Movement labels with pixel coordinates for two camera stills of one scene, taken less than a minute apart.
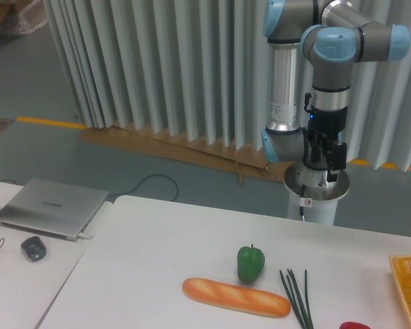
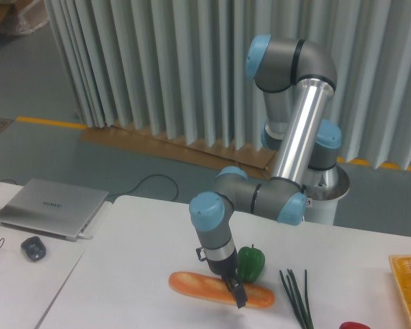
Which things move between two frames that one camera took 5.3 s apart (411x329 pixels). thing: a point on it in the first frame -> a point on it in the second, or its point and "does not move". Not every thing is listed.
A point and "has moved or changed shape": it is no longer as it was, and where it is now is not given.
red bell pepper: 353,325 does not move
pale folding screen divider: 199,69 does not move
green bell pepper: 250,262 does not move
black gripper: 324,129 -> 225,268
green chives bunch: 301,307 does not move
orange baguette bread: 235,298 has moved or changed shape
